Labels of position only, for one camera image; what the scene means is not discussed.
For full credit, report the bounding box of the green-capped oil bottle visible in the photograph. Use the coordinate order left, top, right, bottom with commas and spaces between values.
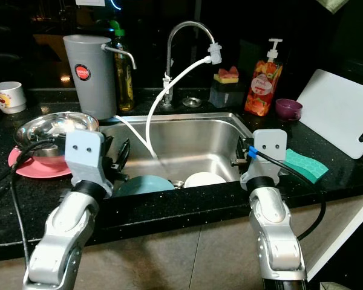
108, 20, 137, 114

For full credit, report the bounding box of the white water hose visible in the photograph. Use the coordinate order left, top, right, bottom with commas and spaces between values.
115, 56, 214, 159

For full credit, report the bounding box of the round steel countertop cap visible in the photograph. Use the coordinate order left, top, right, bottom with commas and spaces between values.
181, 97, 202, 108

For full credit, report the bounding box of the orange soap pump bottle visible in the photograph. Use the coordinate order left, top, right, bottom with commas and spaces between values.
244, 38, 285, 117

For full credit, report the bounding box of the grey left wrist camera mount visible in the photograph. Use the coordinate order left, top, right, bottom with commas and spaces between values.
65, 129, 105, 185

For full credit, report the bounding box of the stainless steel sink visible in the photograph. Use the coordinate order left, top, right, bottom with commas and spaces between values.
97, 112, 261, 197

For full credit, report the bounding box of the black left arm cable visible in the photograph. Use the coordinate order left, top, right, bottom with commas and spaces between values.
10, 139, 67, 266

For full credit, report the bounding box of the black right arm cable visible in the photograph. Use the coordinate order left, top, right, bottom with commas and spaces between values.
248, 145, 326, 241

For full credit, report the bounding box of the green hanging cloth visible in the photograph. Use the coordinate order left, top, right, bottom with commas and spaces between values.
316, 0, 350, 14

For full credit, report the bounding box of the grey water filter canister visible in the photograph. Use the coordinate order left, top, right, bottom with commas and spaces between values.
63, 34, 138, 120

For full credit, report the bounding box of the stainless steel bowl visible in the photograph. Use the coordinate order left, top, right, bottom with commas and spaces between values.
14, 112, 99, 159

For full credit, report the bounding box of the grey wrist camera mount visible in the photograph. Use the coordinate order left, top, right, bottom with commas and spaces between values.
65, 129, 105, 185
247, 129, 288, 181

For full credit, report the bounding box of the white printed mug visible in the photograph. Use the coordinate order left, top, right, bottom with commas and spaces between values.
0, 82, 27, 114

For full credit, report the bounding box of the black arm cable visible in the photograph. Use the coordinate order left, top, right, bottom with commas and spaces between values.
10, 139, 67, 266
248, 145, 326, 241

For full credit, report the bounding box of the black sponge holder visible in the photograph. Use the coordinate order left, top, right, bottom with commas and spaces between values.
209, 79, 244, 109

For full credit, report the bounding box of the white cutting board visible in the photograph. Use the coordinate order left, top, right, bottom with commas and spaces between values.
295, 68, 363, 160

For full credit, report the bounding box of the green wavy sponge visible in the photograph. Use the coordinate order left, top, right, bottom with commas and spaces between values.
283, 148, 329, 184

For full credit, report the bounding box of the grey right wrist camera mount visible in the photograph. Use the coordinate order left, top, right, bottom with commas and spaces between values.
247, 129, 288, 181

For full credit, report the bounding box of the chrome gooseneck faucet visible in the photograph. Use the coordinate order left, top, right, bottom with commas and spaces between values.
160, 21, 224, 109

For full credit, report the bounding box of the purple cup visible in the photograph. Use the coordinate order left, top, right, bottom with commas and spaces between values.
275, 98, 304, 121

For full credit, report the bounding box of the white bowl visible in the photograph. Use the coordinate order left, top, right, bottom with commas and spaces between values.
183, 172, 226, 189

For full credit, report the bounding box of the yellow and pink sponge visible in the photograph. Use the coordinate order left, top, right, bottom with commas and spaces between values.
214, 66, 240, 84

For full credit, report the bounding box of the pink plate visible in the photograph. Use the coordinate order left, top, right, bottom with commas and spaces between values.
7, 147, 70, 179

